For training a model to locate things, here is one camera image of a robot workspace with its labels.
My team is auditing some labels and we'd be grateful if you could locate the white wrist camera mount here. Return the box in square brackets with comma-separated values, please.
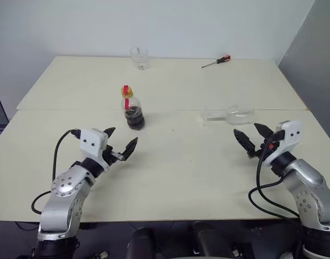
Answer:
[262, 120, 304, 166]
[79, 128, 111, 172]

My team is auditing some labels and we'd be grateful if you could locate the clear glass tumbler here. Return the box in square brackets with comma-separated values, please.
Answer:
[129, 46, 149, 72]

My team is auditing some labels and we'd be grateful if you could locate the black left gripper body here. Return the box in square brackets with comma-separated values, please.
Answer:
[101, 144, 125, 166]

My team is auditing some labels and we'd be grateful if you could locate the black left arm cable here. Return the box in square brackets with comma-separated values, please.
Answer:
[31, 129, 82, 214]

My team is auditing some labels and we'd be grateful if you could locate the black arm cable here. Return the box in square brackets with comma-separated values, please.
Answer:
[31, 129, 82, 214]
[248, 137, 301, 220]

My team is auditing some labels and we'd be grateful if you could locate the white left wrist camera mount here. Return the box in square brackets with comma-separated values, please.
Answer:
[79, 128, 111, 172]

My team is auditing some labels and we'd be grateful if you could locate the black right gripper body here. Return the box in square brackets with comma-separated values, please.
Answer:
[246, 129, 286, 160]

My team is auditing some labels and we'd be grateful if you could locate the red and black screwdriver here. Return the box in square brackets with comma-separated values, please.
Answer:
[201, 54, 232, 69]

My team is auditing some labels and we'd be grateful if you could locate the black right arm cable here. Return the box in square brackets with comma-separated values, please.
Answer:
[248, 137, 301, 220]

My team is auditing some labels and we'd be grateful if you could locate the dark rounded shape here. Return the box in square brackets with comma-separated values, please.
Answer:
[127, 227, 156, 259]
[190, 221, 236, 259]

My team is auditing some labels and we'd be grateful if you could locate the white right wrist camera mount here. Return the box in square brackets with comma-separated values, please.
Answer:
[262, 120, 304, 166]

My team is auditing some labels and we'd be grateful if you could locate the small bottle with dark contents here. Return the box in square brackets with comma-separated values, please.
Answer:
[120, 85, 146, 131]

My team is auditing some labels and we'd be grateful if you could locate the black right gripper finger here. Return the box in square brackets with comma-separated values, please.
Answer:
[232, 128, 256, 152]
[253, 122, 275, 139]

